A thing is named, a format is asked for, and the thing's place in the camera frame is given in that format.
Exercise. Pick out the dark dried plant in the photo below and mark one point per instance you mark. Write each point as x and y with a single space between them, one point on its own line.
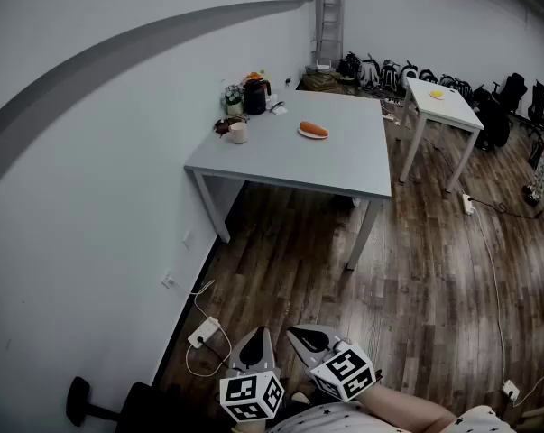
223 125

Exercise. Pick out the large grey table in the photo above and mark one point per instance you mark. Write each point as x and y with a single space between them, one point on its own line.
298 160

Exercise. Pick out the small white item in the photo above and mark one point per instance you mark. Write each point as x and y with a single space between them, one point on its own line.
278 107

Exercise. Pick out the small white table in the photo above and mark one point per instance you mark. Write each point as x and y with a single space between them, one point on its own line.
447 108

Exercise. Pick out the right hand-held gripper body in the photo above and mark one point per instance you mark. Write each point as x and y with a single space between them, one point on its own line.
343 372

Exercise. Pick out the person's right forearm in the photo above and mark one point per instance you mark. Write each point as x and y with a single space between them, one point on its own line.
402 406

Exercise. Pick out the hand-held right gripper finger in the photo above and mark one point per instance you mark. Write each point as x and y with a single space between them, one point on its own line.
310 352
325 334

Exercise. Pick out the grey folding ladder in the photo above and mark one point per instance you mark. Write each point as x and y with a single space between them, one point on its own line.
331 21

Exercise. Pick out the orange food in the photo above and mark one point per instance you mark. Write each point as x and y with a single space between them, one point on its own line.
313 129

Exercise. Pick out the white router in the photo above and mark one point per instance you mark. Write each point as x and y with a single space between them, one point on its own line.
320 67

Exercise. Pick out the yellow food on plate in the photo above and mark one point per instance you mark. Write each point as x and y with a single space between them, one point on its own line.
437 94

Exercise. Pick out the orange object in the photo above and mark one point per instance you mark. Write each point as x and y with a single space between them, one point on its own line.
253 76

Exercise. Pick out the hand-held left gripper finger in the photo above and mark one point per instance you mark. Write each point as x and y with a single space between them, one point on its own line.
246 347
268 350

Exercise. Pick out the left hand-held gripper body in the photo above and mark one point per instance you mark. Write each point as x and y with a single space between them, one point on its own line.
251 395

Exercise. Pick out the black kettle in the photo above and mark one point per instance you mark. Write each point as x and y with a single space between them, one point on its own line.
255 97

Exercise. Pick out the person's white star-print shirt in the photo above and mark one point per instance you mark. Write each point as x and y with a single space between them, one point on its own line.
325 420

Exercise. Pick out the white flowers in pot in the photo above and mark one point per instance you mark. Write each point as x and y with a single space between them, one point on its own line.
233 97

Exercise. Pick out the white plate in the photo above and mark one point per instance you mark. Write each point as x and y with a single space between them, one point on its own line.
308 135

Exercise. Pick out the beige cup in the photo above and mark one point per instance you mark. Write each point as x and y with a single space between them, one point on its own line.
238 133

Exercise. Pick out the black office chair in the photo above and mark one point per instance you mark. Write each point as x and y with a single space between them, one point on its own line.
510 93
537 102
492 122

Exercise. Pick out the white power strip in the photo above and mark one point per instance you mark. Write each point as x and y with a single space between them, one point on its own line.
389 116
204 332
468 203

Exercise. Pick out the row of backpacks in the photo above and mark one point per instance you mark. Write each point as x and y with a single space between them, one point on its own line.
389 77

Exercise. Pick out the pile of green boxes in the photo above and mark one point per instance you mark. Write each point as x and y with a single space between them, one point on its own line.
321 81

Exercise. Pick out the white wall socket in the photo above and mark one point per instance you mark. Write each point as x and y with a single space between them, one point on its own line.
168 280

